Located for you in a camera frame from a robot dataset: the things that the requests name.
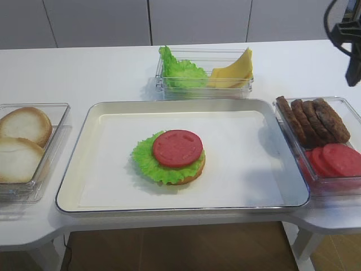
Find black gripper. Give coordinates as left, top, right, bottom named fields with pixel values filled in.
left=330, top=21, right=361, bottom=87

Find yellow cheese slices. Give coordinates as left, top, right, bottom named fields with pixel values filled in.
left=207, top=48, right=253, bottom=89

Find clear bin lettuce and cheese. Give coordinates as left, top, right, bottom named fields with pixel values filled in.
left=155, top=47, right=253, bottom=100

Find green lettuce leaves in bin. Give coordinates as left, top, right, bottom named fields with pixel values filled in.
left=159, top=46, right=208, bottom=89

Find green lettuce leaf on bun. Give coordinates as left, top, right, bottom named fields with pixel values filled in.
left=131, top=130, right=206, bottom=186

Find front brown meat patty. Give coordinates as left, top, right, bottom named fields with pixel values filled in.
left=312, top=98, right=350, bottom=143

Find brown meat patty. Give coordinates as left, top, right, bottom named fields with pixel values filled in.
left=276, top=96, right=307, bottom=147
left=312, top=98, right=350, bottom=143
left=291, top=99, right=323, bottom=148
left=302, top=100, right=336, bottom=144

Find clear bin patties and tomato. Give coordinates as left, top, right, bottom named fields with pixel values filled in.
left=274, top=97, right=360, bottom=196

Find leftmost brown meat patty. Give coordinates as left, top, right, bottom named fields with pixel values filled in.
left=276, top=96, right=307, bottom=147

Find white parchment paper sheet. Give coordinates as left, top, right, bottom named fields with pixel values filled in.
left=79, top=112, right=284, bottom=209

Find bottom burger bun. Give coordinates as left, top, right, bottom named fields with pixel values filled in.
left=166, top=152, right=205, bottom=186

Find white metal baking tray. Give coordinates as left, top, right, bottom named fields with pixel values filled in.
left=56, top=99, right=310, bottom=213

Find clear bin with buns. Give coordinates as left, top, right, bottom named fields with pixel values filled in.
left=1, top=103, right=71, bottom=202

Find upper white bun half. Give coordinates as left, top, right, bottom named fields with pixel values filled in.
left=1, top=107, right=52, bottom=148

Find white bun half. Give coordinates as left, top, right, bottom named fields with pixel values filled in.
left=1, top=138, right=44, bottom=183
left=1, top=107, right=52, bottom=148

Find lower white bun half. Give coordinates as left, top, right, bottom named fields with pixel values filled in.
left=1, top=138, right=44, bottom=183

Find black cable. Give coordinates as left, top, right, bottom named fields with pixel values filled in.
left=323, top=0, right=356, bottom=59

